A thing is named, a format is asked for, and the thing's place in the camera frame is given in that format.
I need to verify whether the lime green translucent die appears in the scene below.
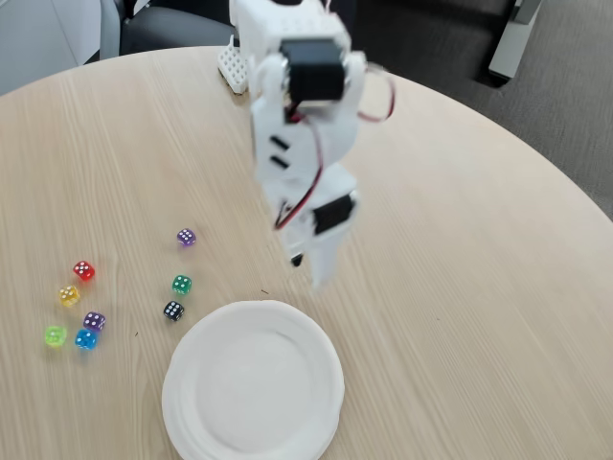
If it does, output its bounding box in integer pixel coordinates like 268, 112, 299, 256
44, 325, 68, 349

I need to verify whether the white cabinet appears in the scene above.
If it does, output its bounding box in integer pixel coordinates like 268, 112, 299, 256
0, 0, 121, 96

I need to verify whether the grey desk leg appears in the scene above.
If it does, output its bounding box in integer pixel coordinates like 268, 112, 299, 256
488, 0, 542, 87

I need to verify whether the blue translucent die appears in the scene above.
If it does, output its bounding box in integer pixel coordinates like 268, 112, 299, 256
74, 328, 99, 352

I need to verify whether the white paper plate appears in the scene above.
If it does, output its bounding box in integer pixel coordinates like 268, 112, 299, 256
161, 299, 346, 460

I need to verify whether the yellow translucent die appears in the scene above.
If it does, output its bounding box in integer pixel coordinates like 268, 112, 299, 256
57, 285, 81, 309

